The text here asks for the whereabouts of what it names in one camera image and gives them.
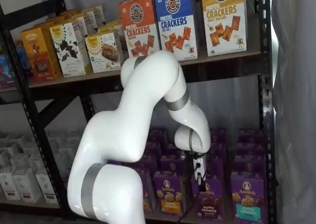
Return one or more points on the orange snack box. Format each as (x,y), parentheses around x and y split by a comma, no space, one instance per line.
(37,51)

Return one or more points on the purple box teal patch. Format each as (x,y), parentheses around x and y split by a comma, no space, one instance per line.
(249,196)

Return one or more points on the white box snack bar print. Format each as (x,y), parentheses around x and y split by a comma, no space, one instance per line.
(103,53)

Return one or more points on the white box black chips print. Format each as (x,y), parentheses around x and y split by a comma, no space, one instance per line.
(66,48)

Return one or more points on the grey curtain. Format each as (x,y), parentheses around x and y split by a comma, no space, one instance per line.
(296,110)

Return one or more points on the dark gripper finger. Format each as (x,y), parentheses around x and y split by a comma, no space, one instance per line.
(202,185)

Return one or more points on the yellow pretzel crackers box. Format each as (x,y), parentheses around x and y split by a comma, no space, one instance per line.
(222,23)

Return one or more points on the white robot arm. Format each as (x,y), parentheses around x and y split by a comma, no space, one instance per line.
(118,135)

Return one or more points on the purple snack box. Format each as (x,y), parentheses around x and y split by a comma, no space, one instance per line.
(251,136)
(218,135)
(218,149)
(250,149)
(249,164)
(172,165)
(158,136)
(216,167)
(153,149)
(172,149)
(150,162)

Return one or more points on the blue purple snack bag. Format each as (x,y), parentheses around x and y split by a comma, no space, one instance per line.
(7,70)

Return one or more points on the purple box green patch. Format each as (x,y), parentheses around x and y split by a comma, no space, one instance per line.
(149,196)

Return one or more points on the purple box brown patch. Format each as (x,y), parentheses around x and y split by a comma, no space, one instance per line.
(209,204)

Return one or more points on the orange pretzel crackers box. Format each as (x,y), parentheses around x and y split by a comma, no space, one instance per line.
(138,23)

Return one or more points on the purple box orange patch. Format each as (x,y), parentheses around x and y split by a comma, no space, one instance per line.
(170,196)

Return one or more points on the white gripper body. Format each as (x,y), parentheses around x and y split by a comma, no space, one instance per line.
(199,167)

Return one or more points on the blue pretzel crackers box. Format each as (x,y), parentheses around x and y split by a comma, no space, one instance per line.
(175,23)

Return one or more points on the yellow top snack box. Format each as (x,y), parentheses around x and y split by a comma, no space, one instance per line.
(111,27)
(79,17)

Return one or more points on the black metal shelf rack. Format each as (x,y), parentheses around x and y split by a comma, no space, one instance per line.
(265,36)

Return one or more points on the white carton box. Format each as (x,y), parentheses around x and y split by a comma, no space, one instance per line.
(19,161)
(8,187)
(37,162)
(47,187)
(26,185)

